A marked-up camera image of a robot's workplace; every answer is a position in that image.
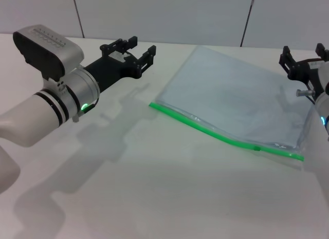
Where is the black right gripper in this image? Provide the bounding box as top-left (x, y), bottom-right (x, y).
top-left (279, 42), bottom-right (329, 91)

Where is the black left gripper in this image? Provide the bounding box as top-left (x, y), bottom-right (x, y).
top-left (84, 36), bottom-right (157, 94)

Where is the clear green-zip document bag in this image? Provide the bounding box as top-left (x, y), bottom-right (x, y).
top-left (149, 45), bottom-right (319, 162)

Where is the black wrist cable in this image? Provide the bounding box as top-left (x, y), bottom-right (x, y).
top-left (81, 96), bottom-right (100, 114)

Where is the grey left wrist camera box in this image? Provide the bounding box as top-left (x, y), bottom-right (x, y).
top-left (12, 24), bottom-right (85, 81)

